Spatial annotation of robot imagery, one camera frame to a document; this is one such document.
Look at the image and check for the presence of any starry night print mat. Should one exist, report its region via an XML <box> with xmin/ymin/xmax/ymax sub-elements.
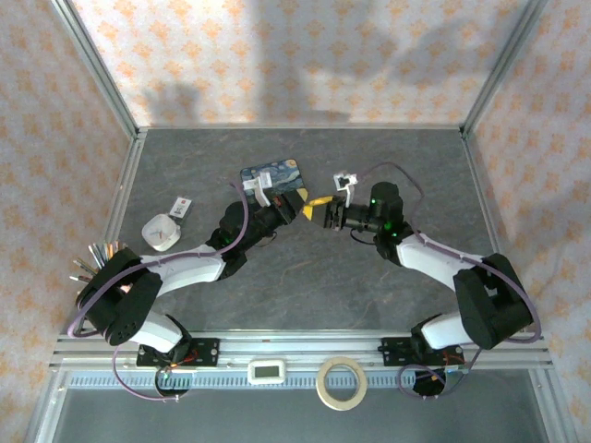
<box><xmin>239</xmin><ymin>159</ymin><xmax>310</xmax><ymax>208</ymax></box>

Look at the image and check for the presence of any small white card red mark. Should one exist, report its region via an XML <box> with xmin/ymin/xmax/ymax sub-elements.
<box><xmin>168</xmin><ymin>197</ymin><xmax>193</xmax><ymax>221</ymax></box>

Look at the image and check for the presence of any white digital timer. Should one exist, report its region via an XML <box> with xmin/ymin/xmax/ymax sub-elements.
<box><xmin>247</xmin><ymin>358</ymin><xmax>287</xmax><ymax>385</ymax></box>

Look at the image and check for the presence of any white masking tape roll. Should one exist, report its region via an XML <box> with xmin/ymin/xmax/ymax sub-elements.
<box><xmin>316</xmin><ymin>355</ymin><xmax>369</xmax><ymax>411</ymax></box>

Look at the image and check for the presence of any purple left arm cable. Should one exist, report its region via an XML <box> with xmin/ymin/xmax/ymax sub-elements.
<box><xmin>66</xmin><ymin>180</ymin><xmax>251</xmax><ymax>403</ymax></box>

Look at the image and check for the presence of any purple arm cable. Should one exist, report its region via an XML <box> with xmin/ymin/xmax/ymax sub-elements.
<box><xmin>66</xmin><ymin>180</ymin><xmax>251</xmax><ymax>403</ymax></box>
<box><xmin>358</xmin><ymin>162</ymin><xmax>542</xmax><ymax>401</ymax></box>

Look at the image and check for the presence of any aluminium back frame rail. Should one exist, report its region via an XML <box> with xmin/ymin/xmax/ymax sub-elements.
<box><xmin>137</xmin><ymin>122</ymin><xmax>465</xmax><ymax>132</ymax></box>

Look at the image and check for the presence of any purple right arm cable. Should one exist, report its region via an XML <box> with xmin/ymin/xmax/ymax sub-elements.
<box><xmin>358</xmin><ymin>162</ymin><xmax>542</xmax><ymax>401</ymax></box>

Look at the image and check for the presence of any aluminium side frame rail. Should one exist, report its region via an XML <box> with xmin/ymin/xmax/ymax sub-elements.
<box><xmin>73</xmin><ymin>129</ymin><xmax>150</xmax><ymax>334</ymax></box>
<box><xmin>460</xmin><ymin>129</ymin><xmax>533</xmax><ymax>334</ymax></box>

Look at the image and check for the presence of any aluminium front frame rail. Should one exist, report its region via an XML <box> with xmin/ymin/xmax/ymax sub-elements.
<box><xmin>49</xmin><ymin>329</ymin><xmax>553</xmax><ymax>371</ymax></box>

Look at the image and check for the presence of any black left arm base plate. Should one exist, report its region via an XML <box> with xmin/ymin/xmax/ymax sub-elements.
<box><xmin>136</xmin><ymin>337</ymin><xmax>221</xmax><ymax>368</ymax></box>

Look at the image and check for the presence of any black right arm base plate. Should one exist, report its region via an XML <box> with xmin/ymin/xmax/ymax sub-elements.
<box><xmin>380</xmin><ymin>336</ymin><xmax>465</xmax><ymax>368</ymax></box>

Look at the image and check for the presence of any grey slotted cable duct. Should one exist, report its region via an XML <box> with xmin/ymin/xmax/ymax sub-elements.
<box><xmin>59</xmin><ymin>371</ymin><xmax>542</xmax><ymax>391</ymax></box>

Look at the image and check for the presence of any aluminium upright frame post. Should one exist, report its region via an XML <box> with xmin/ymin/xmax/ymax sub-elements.
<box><xmin>49</xmin><ymin>0</ymin><xmax>140</xmax><ymax>140</ymax></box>
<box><xmin>461</xmin><ymin>0</ymin><xmax>551</xmax><ymax>136</ymax></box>

